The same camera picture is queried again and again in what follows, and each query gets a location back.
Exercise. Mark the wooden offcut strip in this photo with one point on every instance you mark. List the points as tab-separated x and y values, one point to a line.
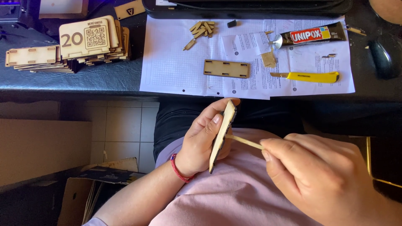
355	30

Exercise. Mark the tiny dark wooden sliver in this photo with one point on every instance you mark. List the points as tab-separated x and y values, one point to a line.
329	56

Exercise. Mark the open cardboard box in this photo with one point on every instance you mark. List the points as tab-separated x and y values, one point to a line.
94	188

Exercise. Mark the dark machine housing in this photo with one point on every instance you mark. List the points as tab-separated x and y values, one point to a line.
12	12

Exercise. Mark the small white printed paper sheet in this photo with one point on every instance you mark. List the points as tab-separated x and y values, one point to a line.
245	44

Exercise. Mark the yellow utility knife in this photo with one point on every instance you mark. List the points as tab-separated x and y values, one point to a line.
311	77

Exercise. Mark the single slotted wooden base plate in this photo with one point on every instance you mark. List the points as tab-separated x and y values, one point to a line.
226	68

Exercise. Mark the white grid paper sheet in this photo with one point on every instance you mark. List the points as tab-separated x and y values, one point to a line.
176	69

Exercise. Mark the wooden tag with triangle logo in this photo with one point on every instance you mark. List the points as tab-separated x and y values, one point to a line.
129	10

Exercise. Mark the stack of engraved wooden signs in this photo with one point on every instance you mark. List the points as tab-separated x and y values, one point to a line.
91	37

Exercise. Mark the plain brown cardboard panel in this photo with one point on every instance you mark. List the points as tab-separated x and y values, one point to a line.
40	150

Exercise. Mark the person's left hand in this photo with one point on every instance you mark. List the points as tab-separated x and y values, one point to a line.
194	147

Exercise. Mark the person's black trousers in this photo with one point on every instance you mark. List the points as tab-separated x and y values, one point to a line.
176	122

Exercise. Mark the stack of slotted wooden bases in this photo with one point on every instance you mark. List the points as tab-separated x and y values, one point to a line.
34	58

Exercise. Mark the black tube cap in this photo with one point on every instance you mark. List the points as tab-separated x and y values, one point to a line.
231	23

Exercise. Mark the black keyboard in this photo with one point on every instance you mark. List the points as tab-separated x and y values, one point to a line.
251	8

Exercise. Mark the thin wooden stick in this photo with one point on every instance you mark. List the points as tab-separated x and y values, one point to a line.
245	142

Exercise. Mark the brown paper scrap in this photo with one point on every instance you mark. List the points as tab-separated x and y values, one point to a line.
268	59

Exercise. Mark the pile of small wooden pegs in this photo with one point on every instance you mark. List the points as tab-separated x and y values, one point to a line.
203	29

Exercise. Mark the person's right hand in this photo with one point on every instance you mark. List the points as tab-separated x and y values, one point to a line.
320	175

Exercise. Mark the lone small wooden peg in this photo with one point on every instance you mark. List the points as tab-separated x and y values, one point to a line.
189	44

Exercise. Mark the black computer mouse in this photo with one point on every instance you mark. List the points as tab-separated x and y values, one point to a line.
381	58

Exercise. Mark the black and red glue tube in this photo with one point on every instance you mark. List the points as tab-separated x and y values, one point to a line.
311	34

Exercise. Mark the large white printed paper sheet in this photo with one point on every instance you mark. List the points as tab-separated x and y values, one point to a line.
307	62

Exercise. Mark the wooden plate with dark edge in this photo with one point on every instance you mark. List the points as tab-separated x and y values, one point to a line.
222	135

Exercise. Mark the person's pink shirt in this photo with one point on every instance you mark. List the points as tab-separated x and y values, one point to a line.
238	194

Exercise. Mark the gold metal frame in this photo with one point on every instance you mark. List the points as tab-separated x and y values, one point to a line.
369	157

